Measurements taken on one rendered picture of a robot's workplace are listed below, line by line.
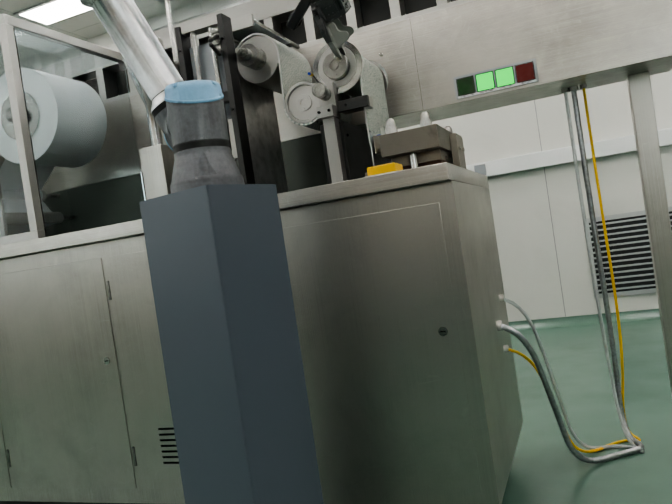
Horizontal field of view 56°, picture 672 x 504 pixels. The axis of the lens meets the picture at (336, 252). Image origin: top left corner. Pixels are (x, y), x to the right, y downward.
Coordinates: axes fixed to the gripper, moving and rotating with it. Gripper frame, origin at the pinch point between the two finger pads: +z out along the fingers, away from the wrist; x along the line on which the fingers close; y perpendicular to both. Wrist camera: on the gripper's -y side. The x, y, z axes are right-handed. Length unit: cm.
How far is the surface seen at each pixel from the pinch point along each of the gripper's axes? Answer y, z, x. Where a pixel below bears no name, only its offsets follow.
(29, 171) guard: -102, -6, -11
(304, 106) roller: -18.3, 11.1, 7.8
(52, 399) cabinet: -111, 52, -48
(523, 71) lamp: 40, 32, 35
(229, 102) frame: -34.2, 0.1, -1.7
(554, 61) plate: 49, 33, 36
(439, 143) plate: 16.7, 30.8, -5.3
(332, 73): -6.6, 5.7, 8.5
